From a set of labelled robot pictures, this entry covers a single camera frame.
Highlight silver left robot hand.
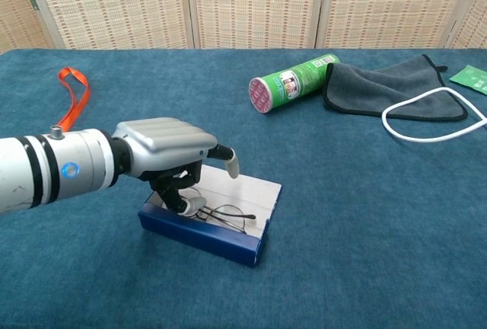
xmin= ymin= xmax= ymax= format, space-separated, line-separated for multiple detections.
xmin=111 ymin=117 xmax=240 ymax=217

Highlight thin dark-framed eyeglasses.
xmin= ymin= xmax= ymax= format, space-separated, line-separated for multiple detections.
xmin=178 ymin=187 xmax=256 ymax=235

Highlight blue glasses case grey lining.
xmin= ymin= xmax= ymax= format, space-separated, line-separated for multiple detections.
xmin=137 ymin=164 xmax=283 ymax=268

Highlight green cylindrical snack can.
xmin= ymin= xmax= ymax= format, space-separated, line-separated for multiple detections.
xmin=248 ymin=53 xmax=341 ymax=116

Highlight woven bamboo folding screen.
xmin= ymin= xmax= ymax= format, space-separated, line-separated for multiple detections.
xmin=0 ymin=0 xmax=487 ymax=55

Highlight blue table cover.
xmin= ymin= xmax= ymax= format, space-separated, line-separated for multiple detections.
xmin=0 ymin=47 xmax=487 ymax=329

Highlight grey cloth with black trim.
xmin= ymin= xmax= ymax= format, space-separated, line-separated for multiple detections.
xmin=322 ymin=53 xmax=469 ymax=121

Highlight green foil packet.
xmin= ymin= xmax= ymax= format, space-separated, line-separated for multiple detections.
xmin=448 ymin=64 xmax=487 ymax=96

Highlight orange lanyard strap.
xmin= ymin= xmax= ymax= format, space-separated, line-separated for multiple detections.
xmin=57 ymin=67 xmax=92 ymax=132

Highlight white power cable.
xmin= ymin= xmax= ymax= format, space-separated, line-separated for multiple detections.
xmin=380 ymin=86 xmax=487 ymax=144

